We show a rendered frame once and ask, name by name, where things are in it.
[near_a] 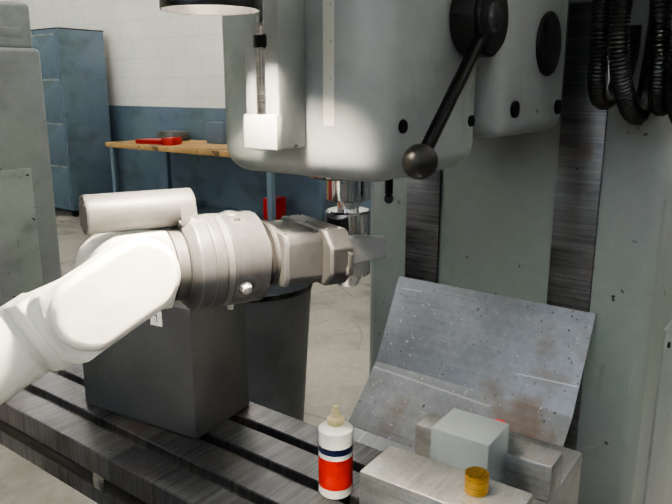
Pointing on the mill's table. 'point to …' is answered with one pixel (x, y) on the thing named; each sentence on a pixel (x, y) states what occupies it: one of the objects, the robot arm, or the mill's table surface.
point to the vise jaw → (425, 483)
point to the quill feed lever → (492, 31)
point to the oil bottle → (335, 456)
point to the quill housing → (361, 90)
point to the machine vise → (526, 465)
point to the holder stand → (176, 370)
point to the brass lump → (476, 481)
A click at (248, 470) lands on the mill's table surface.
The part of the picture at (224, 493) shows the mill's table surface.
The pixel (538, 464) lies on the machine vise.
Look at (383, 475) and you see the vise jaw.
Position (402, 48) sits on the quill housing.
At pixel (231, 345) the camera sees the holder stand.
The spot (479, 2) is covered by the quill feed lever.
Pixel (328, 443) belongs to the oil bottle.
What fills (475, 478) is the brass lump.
